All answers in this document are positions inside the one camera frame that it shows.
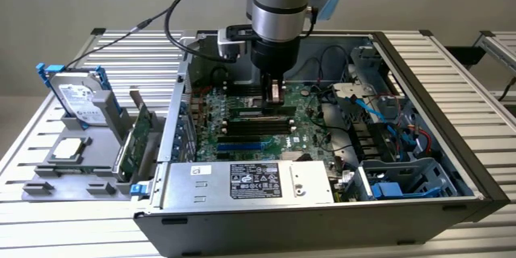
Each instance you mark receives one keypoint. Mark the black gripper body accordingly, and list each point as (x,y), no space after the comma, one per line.
(275,54)

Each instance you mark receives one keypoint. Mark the green RAM stick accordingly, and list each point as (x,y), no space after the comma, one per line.
(246,112)

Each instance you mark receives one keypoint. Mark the black RAM slot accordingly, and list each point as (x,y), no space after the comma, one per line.
(258,121)
(258,125)
(258,131)

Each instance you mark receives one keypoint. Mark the silver coin battery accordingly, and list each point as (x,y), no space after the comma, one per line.
(306,92)

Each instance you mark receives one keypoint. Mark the green motherboard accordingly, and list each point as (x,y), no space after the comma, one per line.
(306,125)

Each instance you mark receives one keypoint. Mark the black expansion slot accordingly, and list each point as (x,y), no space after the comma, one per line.
(238,139)

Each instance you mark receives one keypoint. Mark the blue expansion slot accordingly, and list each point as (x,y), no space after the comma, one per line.
(238,147)

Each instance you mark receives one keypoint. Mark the silver disk bay cage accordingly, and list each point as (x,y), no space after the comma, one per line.
(363,89)

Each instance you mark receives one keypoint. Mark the silver power supply unit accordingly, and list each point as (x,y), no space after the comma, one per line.
(218,185)

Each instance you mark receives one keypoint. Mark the green graphics card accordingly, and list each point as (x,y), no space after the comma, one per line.
(139,137)

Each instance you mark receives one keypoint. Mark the blue disk carrier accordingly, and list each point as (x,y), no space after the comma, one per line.
(106,79)

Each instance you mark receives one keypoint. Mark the blue case latch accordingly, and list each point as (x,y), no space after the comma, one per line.
(139,190)

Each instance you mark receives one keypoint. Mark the grey parts rack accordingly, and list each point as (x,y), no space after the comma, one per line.
(93,137)

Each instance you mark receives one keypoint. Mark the black open PC case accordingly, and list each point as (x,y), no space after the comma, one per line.
(282,230)

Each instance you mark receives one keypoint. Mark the silver hard disk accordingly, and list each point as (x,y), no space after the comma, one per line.
(79,101)

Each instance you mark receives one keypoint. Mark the silver CPU chip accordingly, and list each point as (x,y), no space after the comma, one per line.
(69,148)

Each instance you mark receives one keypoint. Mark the metal slat side table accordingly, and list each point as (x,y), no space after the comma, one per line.
(501,46)

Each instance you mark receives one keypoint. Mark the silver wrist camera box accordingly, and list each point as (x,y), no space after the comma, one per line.
(231,43)

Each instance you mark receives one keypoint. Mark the grey drive bay bracket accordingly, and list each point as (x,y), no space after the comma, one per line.
(403,170)

